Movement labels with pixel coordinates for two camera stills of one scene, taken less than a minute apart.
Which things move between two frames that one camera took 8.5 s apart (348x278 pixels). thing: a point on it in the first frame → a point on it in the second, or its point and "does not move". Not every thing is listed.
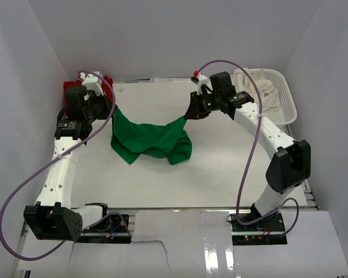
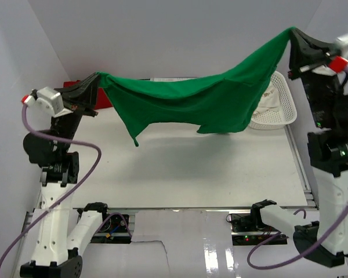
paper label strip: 170,80 does not move
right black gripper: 195,111 → 300,58
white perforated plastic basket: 286,113 does not move
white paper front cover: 188,244 does not move
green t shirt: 131,141 → 242,95
